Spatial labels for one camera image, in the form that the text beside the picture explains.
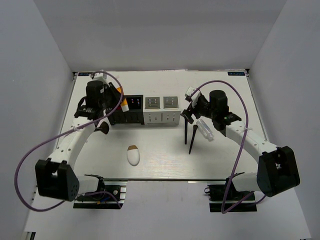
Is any clear plastic bottle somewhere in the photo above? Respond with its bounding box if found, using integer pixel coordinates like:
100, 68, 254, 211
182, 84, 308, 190
196, 119, 214, 142

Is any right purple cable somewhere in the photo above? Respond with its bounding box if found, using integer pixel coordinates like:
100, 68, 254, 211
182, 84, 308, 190
196, 79, 267, 215

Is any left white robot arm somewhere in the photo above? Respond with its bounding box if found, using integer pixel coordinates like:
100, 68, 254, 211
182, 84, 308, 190
35, 80, 123, 202

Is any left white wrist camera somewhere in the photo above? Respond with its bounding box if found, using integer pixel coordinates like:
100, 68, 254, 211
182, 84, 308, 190
90, 72, 108, 85

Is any blue table label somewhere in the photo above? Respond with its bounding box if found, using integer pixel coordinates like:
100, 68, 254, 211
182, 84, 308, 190
227, 71, 246, 76
77, 72, 92, 77

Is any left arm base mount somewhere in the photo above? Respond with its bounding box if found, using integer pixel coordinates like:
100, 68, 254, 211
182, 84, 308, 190
73, 180, 128, 210

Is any right blue table label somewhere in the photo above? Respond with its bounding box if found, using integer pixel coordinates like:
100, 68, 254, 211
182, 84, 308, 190
227, 71, 246, 76

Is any white slotted organizer box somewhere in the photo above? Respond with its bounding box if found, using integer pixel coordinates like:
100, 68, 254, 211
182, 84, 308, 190
143, 96, 181, 125

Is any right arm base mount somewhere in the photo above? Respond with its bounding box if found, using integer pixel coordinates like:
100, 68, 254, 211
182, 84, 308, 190
203, 183, 258, 213

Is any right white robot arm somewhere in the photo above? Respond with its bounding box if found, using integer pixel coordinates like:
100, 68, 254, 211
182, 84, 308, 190
181, 86, 301, 200

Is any black makeup brush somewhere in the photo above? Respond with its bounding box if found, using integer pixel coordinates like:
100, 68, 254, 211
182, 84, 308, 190
184, 118, 189, 145
188, 124, 198, 155

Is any orange cream tube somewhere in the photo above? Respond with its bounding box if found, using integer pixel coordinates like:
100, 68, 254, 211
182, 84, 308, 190
115, 87, 130, 113

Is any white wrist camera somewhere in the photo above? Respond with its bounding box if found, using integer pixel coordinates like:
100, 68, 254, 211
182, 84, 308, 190
184, 86, 201, 104
90, 72, 108, 85

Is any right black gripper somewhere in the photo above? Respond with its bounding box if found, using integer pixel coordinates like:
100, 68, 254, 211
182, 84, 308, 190
180, 95, 217, 124

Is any large powder brush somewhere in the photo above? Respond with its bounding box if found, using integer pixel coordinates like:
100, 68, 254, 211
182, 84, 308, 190
95, 121, 110, 135

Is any white oval bottle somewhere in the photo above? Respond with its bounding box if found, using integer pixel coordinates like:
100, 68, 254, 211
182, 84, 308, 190
126, 145, 140, 167

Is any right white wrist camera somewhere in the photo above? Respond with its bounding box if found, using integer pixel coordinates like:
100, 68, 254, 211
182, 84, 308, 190
184, 86, 201, 104

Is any black slotted organizer box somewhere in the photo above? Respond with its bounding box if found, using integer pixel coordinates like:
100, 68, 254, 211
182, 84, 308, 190
108, 94, 145, 126

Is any left blue table label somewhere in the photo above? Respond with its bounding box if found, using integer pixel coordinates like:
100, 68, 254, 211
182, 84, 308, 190
77, 72, 92, 77

